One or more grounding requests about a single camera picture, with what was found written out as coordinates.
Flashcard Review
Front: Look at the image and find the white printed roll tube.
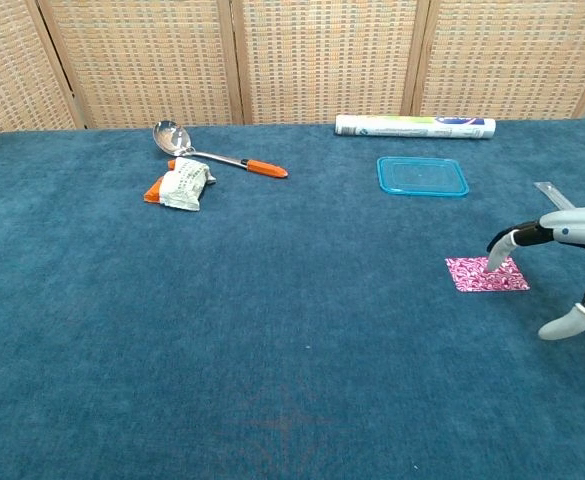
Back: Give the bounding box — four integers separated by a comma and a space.
334, 114, 497, 141

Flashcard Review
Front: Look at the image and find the blue carpet table cover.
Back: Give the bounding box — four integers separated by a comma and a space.
0, 117, 585, 480

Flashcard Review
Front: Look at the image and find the woven folding screen panel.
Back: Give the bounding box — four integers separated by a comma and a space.
229, 0, 431, 126
36, 0, 246, 130
0, 0, 86, 137
411, 0, 585, 121

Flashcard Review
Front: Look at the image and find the clear plastic tube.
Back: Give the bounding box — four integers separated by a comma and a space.
533, 181, 578, 209

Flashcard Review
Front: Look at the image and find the blue plastic container lid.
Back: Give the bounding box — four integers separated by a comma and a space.
376, 155, 470, 198

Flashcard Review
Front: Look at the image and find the steel ladle orange handle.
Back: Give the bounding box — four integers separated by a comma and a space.
152, 120, 289, 180

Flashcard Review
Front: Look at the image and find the crumpled white orange snack packet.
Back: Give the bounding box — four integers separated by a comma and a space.
142, 157, 218, 213

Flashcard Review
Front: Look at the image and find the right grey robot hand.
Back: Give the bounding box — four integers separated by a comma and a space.
486, 205, 585, 342

